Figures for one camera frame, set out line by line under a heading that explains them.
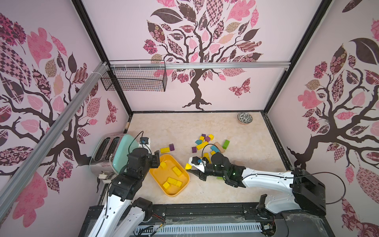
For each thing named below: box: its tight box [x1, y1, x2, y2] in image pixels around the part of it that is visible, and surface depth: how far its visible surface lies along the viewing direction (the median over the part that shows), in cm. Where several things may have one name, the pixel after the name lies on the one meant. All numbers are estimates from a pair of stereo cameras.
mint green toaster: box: [89, 133, 139, 175], surface depth 81 cm
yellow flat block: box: [160, 147, 171, 154], surface depth 100 cm
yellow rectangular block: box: [172, 165, 183, 176], surface depth 87 cm
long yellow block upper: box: [196, 141, 209, 151], surface depth 102 cm
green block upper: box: [222, 139, 230, 150], surface depth 103 cm
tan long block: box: [213, 141, 226, 154], surface depth 100 cm
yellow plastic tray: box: [149, 154, 190, 198], surface depth 87 cm
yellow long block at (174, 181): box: [167, 176, 183, 188], surface depth 85 cm
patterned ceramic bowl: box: [236, 112, 254, 125], surface depth 116 cm
